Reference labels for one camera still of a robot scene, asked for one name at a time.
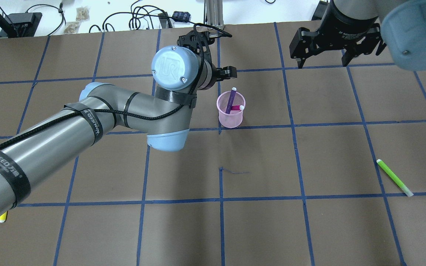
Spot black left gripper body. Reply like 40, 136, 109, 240
198, 59, 222, 90

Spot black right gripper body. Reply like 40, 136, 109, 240
289, 0, 387, 69

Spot purple highlighter pen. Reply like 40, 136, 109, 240
225, 87, 237, 114

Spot pink highlighter pen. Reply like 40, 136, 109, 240
231, 105, 245, 111

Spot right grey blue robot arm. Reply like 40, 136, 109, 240
289, 0, 426, 71

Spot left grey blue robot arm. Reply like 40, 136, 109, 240
0, 45, 237, 216

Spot pink mesh pen cup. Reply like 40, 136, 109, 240
216, 91, 246, 128

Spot black power adapter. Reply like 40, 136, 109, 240
311, 0, 330, 21

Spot green highlighter pen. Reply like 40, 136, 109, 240
376, 159, 414, 197

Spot yellow highlighter pen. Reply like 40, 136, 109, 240
0, 211, 9, 223

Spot aluminium frame post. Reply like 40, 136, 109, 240
203, 0, 224, 29

